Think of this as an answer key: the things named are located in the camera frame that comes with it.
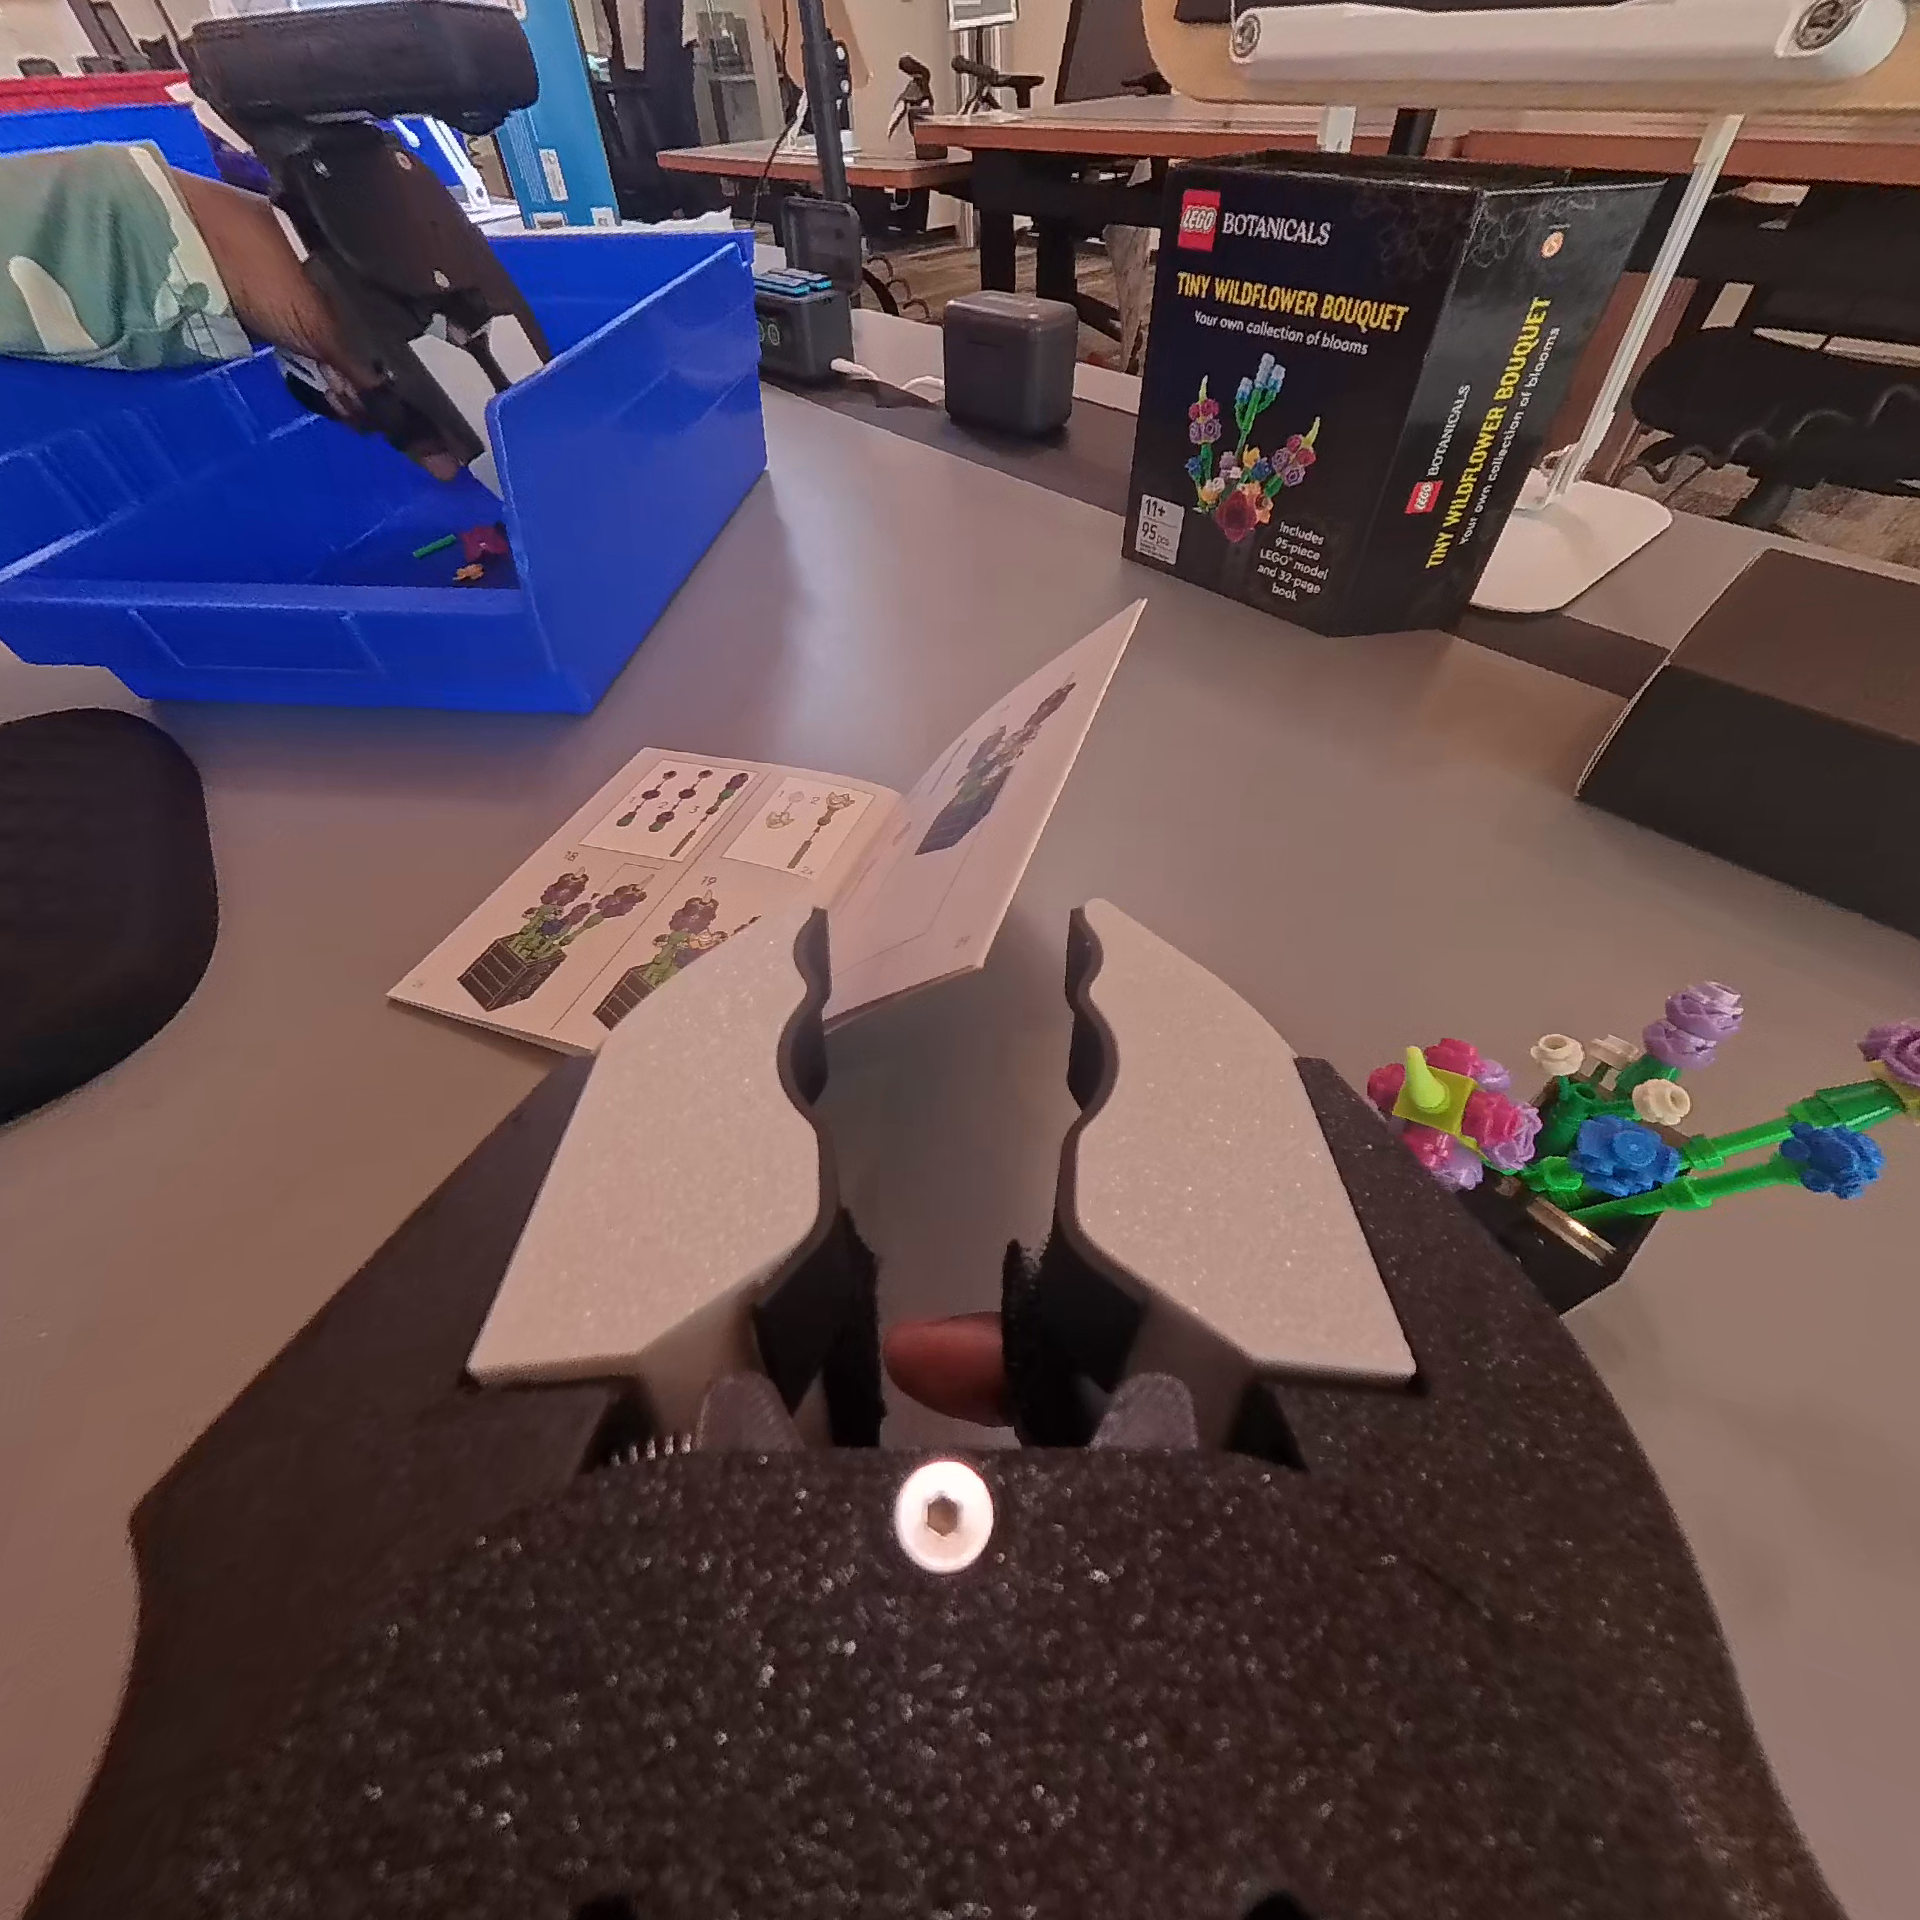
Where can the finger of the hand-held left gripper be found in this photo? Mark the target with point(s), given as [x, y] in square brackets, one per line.
[457, 384]

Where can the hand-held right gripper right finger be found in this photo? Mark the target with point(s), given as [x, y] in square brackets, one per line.
[1232, 1186]

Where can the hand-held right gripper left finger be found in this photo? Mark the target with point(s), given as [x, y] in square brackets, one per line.
[662, 1186]

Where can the lime round brick piece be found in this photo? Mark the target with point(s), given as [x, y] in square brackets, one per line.
[1432, 1090]

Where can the small pink brick piece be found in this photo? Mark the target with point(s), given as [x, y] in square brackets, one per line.
[1464, 1060]

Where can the person's left forearm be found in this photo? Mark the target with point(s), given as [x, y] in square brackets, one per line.
[120, 257]

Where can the grey desk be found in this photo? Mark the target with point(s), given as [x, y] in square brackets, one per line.
[1352, 811]

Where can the wooden background desk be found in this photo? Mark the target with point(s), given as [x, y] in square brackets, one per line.
[1200, 135]

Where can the person's right hand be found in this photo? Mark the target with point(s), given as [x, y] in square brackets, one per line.
[955, 1366]

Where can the blue storage bin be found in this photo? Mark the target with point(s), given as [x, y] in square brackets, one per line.
[105, 121]
[600, 449]

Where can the pile of toy brick pieces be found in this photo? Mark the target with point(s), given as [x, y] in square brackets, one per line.
[465, 549]

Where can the blue printed carton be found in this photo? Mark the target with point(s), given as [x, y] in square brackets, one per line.
[571, 89]

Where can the small black box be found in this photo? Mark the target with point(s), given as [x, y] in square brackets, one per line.
[802, 324]

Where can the LEGO flower bouquet in pot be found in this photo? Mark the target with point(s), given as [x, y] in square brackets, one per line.
[1592, 1200]

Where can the instruction booklet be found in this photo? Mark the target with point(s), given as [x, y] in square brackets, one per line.
[782, 811]

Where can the black device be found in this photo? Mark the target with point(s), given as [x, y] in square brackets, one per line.
[1010, 366]

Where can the black wrist rest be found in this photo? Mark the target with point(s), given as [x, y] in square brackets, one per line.
[89, 903]

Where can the flat black box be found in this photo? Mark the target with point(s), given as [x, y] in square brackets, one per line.
[1771, 737]

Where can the black product box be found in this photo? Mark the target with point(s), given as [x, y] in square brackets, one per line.
[1381, 391]

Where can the black office chair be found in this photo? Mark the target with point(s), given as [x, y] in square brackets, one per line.
[1771, 331]

